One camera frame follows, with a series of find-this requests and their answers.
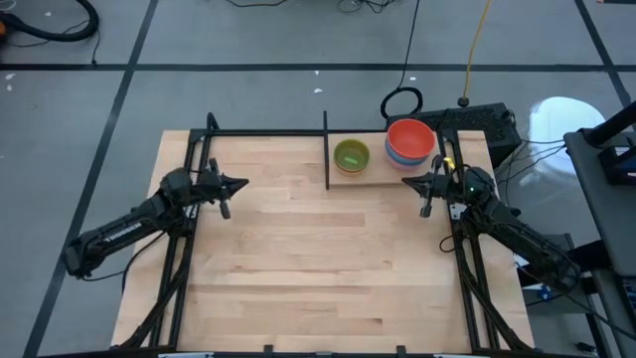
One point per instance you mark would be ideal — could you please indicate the blue large bowl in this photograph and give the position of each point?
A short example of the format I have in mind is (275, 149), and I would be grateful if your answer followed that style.
(397, 160)

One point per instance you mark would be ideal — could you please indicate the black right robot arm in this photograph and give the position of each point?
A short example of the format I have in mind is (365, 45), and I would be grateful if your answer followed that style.
(522, 238)

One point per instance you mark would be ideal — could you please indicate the white rounded bin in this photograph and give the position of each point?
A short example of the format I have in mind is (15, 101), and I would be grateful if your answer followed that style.
(561, 119)

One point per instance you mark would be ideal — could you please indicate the black computer box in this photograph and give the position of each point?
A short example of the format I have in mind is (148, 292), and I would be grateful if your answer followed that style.
(477, 119)

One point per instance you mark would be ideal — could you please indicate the white paper sheet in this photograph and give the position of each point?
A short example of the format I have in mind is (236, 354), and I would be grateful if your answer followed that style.
(520, 258)

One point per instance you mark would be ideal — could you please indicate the green translucent small bowl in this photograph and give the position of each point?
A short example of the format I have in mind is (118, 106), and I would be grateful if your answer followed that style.
(348, 151)

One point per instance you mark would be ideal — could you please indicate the grey side desk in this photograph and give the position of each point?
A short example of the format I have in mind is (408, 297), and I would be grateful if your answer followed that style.
(611, 214)

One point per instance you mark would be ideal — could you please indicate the black aluminium table frame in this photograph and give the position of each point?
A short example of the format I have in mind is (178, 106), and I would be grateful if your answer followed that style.
(268, 132)

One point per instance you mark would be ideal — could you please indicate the red large bowl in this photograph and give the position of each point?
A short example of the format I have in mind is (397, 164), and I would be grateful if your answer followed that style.
(411, 139)

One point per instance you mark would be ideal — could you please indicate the black angular stand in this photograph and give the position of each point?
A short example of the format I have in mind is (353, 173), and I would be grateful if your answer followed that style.
(616, 166)

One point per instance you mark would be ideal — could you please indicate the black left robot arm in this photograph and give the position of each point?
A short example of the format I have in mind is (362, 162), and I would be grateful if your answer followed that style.
(119, 233)

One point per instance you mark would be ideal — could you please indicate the small blue object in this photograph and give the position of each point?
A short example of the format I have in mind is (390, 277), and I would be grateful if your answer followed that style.
(545, 293)

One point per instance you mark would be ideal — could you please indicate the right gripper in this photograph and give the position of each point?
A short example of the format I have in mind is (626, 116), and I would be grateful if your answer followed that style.
(442, 185)

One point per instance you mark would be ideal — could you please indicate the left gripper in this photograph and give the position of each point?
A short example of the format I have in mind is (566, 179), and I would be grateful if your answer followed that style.
(211, 185)

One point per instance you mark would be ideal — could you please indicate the wooden shelf with black frame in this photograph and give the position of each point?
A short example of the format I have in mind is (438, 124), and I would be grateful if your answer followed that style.
(377, 178)

